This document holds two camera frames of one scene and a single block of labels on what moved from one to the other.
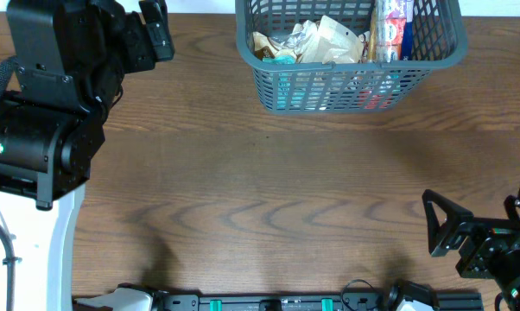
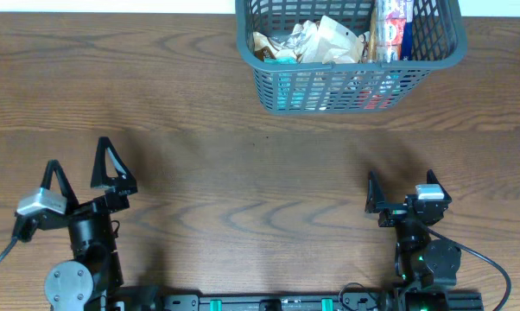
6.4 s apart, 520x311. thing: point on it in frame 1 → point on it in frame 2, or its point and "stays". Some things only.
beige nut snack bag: (263, 47) stays
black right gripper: (495, 237) → (376, 202)
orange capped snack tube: (371, 47) stays
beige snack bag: (301, 40) stays
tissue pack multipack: (394, 27) stays
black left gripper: (119, 37) → (117, 204)
